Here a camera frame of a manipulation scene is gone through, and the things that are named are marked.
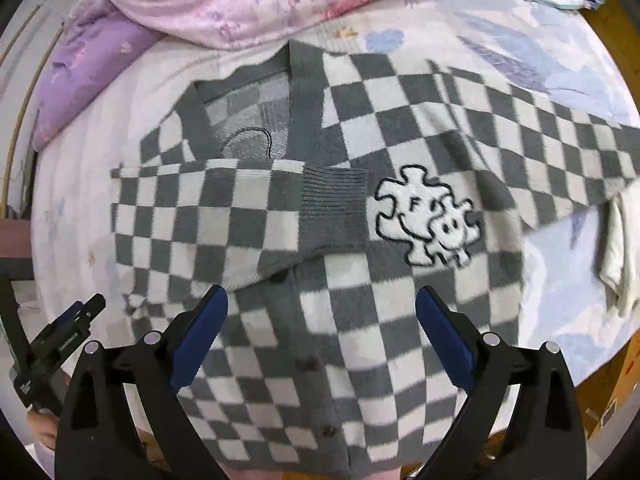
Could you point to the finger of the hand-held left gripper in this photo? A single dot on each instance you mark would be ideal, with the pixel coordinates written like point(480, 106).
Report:
point(70, 327)

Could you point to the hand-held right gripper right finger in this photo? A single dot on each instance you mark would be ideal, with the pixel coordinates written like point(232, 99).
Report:
point(445, 340)

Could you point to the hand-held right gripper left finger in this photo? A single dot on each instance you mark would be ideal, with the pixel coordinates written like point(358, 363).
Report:
point(200, 340)

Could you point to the grey white checkered cardigan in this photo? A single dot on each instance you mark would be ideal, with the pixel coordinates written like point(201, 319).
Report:
point(350, 310)

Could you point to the person's left hand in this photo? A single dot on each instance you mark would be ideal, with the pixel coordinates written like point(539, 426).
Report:
point(42, 427)

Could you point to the dark maroon object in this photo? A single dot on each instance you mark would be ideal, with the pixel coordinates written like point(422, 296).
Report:
point(12, 237)

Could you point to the person's pink garment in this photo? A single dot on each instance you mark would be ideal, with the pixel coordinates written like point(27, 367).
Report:
point(300, 476)

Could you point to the white cloth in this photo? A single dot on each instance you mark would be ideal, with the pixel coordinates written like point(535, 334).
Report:
point(622, 250)

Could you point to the purple pillow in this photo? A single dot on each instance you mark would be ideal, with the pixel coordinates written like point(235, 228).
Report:
point(85, 75)

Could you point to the grey white checkered garment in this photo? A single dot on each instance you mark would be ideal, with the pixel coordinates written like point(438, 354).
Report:
point(550, 60)

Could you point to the pink floral quilt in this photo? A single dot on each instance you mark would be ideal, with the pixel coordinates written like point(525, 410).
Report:
point(250, 0)

